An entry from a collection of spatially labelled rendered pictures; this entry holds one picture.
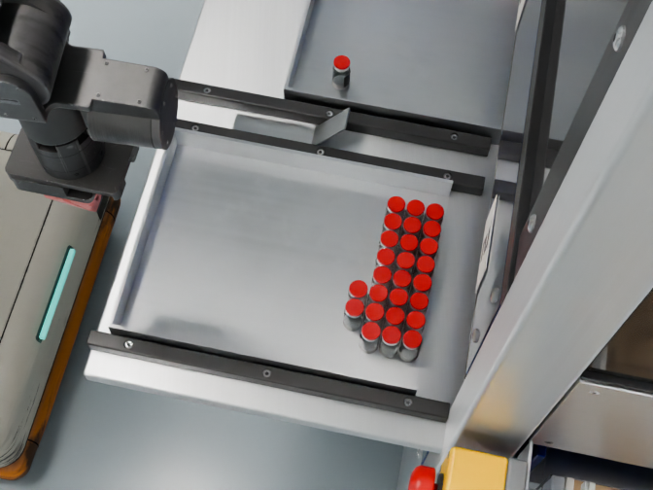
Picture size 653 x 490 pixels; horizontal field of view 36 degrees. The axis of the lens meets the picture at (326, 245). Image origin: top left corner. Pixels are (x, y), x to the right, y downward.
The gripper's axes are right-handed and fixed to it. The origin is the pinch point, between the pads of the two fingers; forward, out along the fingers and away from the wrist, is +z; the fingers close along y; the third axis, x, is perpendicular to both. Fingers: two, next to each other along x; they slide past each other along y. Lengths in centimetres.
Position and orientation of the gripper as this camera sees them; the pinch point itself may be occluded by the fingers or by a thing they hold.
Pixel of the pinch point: (93, 200)
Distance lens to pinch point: 96.7
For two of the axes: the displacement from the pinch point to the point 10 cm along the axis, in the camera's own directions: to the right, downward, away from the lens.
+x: 2.1, -8.8, 4.2
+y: 9.8, 1.9, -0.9
